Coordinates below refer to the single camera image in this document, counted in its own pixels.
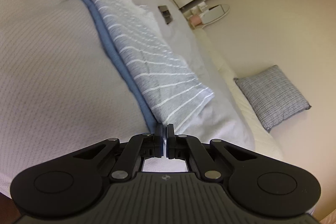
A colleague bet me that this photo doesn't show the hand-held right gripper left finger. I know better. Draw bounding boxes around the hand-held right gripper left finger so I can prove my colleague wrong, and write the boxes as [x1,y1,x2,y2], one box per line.
[60,124,164,182]

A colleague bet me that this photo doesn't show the light blue striped shirt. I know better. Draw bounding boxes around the light blue striped shirt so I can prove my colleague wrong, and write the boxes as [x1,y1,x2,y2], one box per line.
[73,0,216,140]

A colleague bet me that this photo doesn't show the grey checked pillow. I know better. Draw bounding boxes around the grey checked pillow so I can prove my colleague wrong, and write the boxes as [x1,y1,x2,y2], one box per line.
[234,65,312,133]

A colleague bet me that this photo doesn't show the white bed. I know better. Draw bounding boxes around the white bed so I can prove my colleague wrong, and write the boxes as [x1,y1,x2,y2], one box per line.
[0,0,256,195]

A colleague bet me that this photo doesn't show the dark rectangular device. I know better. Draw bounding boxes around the dark rectangular device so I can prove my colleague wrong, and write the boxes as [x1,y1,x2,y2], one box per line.
[157,5,175,25]

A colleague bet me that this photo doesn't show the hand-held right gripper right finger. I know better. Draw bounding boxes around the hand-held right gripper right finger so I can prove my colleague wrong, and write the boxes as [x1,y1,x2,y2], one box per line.
[167,124,268,182]

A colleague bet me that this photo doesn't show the cream quilted mattress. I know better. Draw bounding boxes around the cream quilted mattress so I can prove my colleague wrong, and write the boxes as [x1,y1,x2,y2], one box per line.
[193,28,285,161]

